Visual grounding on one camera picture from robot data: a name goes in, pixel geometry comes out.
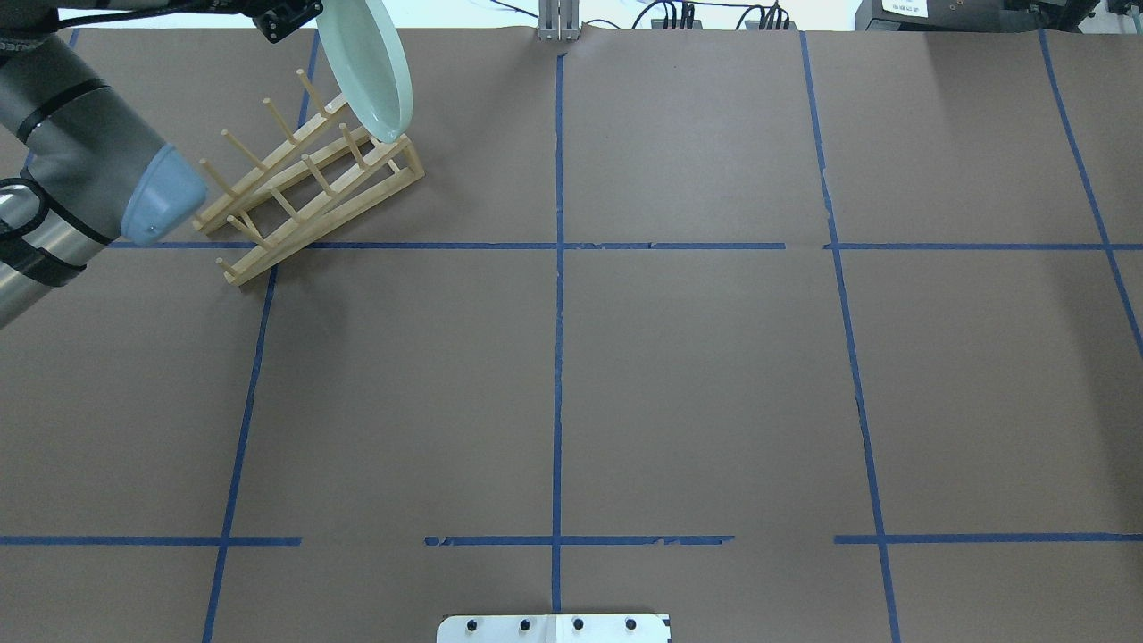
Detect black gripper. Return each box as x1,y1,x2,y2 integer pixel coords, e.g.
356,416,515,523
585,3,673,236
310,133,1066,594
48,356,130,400
251,1,325,45

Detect pale green ceramic plate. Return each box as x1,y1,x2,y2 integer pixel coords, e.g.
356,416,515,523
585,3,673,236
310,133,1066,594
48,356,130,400
317,1,415,143

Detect wooden dish rack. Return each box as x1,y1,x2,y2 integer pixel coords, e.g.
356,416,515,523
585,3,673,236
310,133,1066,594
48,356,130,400
189,69,426,288

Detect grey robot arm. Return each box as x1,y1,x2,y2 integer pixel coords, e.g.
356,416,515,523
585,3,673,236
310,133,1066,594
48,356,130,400
1,1,325,325

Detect white metal mounting plate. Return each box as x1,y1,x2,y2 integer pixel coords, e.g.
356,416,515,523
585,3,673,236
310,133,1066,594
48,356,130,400
435,612,672,642

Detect black device with label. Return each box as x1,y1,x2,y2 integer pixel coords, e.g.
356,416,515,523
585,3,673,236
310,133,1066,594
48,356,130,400
854,1,1100,33

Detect black cable connectors left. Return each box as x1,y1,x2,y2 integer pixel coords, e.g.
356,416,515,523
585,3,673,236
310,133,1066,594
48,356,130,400
631,1,698,31

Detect black cable connectors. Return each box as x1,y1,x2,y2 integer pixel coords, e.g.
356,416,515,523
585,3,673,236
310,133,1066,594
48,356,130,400
631,1,698,31
734,1,797,31

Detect black cable connectors right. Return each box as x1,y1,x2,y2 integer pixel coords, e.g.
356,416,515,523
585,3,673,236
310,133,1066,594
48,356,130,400
734,1,797,31

